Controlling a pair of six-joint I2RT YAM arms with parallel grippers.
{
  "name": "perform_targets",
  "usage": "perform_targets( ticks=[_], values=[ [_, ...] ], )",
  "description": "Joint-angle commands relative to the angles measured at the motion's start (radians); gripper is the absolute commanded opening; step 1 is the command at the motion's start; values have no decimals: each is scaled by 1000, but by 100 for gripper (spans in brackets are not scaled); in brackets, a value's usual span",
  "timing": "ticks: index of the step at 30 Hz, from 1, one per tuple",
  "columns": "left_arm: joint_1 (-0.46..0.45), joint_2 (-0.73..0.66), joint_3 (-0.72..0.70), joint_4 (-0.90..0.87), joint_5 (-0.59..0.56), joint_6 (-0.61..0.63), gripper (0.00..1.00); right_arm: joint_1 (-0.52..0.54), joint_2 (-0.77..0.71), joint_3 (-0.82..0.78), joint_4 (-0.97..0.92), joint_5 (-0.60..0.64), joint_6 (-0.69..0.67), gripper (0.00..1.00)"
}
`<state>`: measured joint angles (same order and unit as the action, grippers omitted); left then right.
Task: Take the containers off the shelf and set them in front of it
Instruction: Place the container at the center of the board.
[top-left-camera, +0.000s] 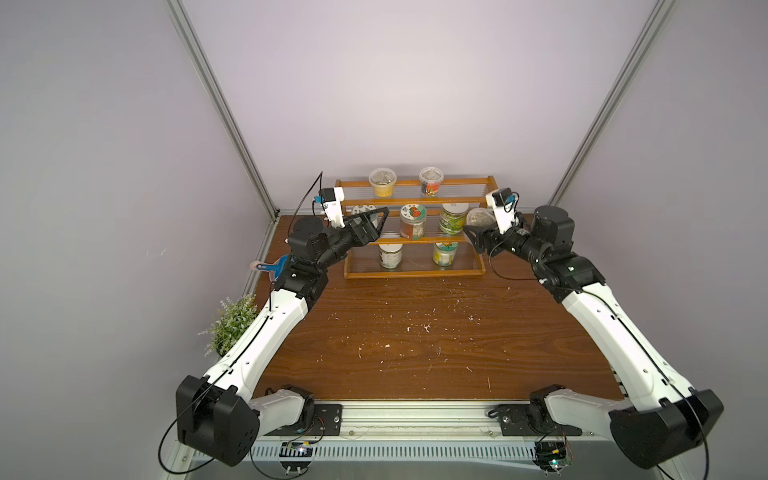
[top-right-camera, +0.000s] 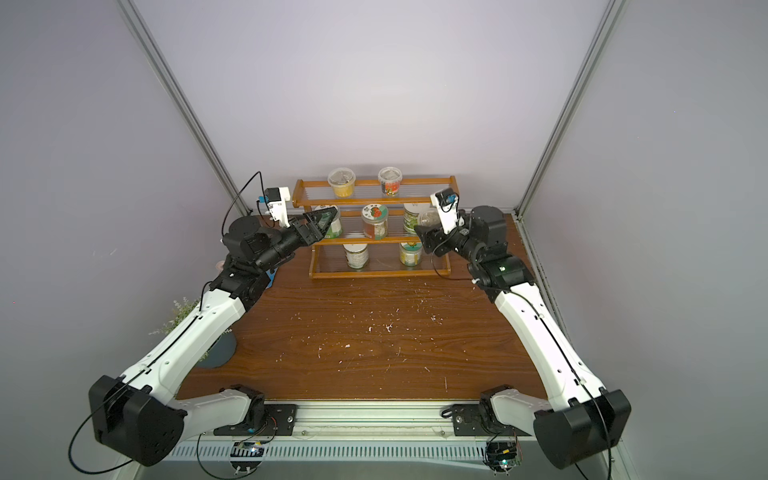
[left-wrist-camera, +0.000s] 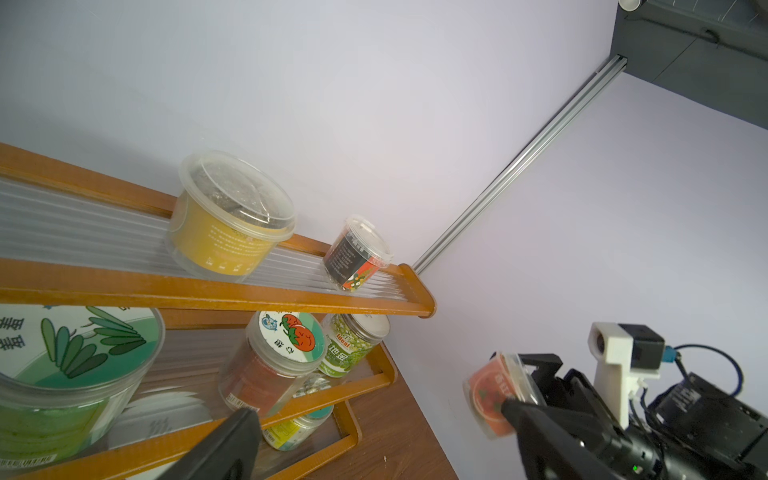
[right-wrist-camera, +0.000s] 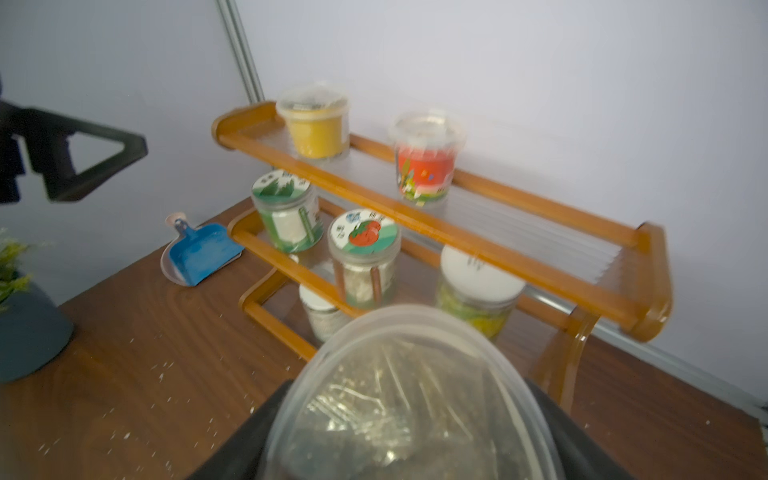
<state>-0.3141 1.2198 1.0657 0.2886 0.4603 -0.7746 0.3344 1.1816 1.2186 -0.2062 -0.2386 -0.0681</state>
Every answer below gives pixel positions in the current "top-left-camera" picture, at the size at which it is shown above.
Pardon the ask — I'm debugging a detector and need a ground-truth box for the blue plastic dustpan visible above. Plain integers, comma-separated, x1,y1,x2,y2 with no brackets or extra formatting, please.
256,254,292,283

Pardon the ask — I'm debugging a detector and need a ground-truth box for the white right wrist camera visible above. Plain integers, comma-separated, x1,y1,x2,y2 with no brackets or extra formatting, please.
485,187,519,234

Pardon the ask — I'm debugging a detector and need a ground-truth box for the yellow seed cup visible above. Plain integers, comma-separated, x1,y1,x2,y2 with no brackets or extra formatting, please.
369,167,397,198

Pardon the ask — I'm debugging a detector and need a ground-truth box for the right circuit board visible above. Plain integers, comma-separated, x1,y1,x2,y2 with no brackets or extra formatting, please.
533,441,572,475

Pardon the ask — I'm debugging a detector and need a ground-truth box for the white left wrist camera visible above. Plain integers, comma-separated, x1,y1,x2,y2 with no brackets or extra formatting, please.
316,187,345,229

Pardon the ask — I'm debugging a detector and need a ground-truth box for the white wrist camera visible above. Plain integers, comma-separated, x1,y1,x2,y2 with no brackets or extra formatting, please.
316,187,345,229
485,187,519,234

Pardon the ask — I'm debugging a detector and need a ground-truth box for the aluminium front rail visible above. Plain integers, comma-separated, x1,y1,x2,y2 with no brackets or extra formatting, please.
161,400,688,479

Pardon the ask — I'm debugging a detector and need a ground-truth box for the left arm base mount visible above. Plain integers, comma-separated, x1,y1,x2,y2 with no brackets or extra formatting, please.
267,385,343,438

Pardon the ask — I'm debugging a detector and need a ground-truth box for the green mimosa seed jar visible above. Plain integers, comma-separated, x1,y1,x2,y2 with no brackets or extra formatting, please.
351,205,379,227

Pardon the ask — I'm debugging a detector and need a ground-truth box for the strawberry lid seed jar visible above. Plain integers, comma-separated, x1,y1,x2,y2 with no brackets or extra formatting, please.
399,204,428,240

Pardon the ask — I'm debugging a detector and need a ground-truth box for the orange wooden three-tier shelf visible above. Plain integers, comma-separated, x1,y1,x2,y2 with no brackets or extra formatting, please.
336,176,497,279

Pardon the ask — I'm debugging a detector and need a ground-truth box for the circuit board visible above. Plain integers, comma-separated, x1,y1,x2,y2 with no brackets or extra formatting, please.
533,441,572,475
278,441,315,478

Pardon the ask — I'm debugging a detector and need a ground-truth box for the left circuit board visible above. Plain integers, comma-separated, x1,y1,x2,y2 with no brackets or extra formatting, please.
278,441,315,478

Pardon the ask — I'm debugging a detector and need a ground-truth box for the green yellow label jar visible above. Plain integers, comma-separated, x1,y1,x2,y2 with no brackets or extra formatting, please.
439,203,469,236

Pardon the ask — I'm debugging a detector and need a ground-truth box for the red seed cup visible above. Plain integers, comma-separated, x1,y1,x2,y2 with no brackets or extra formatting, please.
419,166,444,197

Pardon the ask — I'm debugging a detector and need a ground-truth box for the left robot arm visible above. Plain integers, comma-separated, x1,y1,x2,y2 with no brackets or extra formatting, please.
169,207,389,466

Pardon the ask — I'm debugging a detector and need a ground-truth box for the clear grey seed cup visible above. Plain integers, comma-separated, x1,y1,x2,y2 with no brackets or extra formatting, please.
465,207,496,227

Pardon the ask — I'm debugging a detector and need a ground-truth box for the white-lid jar bottom left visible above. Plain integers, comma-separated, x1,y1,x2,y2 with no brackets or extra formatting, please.
379,244,403,270

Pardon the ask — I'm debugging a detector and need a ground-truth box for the small green potted plant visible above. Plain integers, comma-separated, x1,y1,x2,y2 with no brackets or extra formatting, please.
200,294,258,357

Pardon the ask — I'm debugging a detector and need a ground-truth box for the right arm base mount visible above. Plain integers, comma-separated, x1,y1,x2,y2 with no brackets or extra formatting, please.
486,384,583,437

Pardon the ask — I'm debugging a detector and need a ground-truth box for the teal-lid jar bottom right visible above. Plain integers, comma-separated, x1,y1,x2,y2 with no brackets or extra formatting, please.
432,242,459,267

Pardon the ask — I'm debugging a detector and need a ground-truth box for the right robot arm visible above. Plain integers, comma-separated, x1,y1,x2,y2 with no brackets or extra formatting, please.
463,205,724,469

